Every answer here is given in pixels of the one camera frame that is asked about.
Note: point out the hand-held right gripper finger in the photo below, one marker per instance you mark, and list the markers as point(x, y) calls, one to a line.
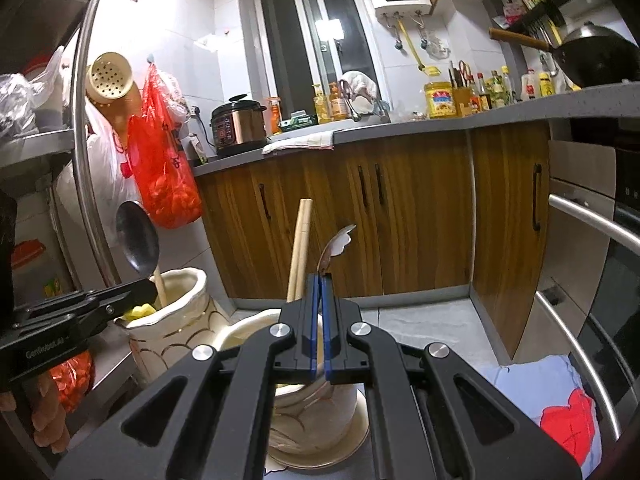
point(315, 320)
point(327, 320)

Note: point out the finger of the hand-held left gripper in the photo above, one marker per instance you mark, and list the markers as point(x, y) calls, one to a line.
point(115, 312)
point(100, 296)

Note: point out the wooden chopstick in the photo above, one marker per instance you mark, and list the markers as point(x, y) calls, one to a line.
point(160, 287)
point(305, 245)
point(296, 245)

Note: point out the cream ceramic double utensil holder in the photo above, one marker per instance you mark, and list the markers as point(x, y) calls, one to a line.
point(185, 320)

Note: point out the metal spoon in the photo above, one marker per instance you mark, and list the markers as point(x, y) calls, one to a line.
point(137, 235)

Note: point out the all metal fork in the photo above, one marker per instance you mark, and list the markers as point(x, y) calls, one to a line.
point(337, 245)

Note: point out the person's left hand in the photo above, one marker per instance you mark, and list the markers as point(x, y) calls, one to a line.
point(50, 420)

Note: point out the red plastic bag of produce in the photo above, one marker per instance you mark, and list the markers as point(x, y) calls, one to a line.
point(72, 380)

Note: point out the red lidded container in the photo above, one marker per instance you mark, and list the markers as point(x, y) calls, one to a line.
point(30, 255)

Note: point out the white plastic bag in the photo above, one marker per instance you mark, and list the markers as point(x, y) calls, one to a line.
point(100, 175)

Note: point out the hanging red plastic bag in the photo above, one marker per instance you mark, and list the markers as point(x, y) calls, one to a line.
point(165, 175)

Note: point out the wooden kitchen cabinet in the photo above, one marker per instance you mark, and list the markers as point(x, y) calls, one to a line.
point(415, 210)

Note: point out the white dish towel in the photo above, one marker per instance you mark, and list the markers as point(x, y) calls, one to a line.
point(300, 142)

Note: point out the metal storage rack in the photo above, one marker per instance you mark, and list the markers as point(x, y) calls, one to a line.
point(87, 110)

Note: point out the green and black box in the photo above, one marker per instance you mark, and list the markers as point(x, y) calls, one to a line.
point(299, 122)

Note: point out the orange bottle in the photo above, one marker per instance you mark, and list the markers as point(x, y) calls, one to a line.
point(274, 117)

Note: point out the electric pressure cooker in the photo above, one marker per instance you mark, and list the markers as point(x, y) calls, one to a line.
point(237, 127)

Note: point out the clear plastic bag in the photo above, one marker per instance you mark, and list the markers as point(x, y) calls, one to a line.
point(17, 105)

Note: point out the blue cartoon printed cloth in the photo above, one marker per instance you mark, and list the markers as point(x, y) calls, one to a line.
point(525, 390)

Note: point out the yellow cooking oil bottle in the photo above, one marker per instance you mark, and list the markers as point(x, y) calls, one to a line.
point(321, 107)

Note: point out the amber cooking oil bottle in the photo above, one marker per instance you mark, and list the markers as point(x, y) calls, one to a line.
point(338, 102)

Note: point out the white rag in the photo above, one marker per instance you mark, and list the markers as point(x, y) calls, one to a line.
point(357, 85)

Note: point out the large yellow oil jug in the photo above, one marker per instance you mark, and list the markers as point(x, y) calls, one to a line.
point(439, 102)

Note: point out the wooden knife block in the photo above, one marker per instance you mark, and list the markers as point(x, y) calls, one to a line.
point(461, 97)

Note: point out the stainless steel oven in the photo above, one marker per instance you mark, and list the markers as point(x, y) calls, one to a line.
point(580, 220)

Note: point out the kitchen window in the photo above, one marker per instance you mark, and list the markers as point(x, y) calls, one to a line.
point(300, 35)

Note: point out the row of sauce bottles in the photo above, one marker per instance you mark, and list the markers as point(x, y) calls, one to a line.
point(500, 90)

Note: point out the white water heater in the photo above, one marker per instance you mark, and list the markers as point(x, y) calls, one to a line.
point(402, 5)

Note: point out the wall mounted utensil rack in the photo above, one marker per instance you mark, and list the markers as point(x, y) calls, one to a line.
point(530, 10)

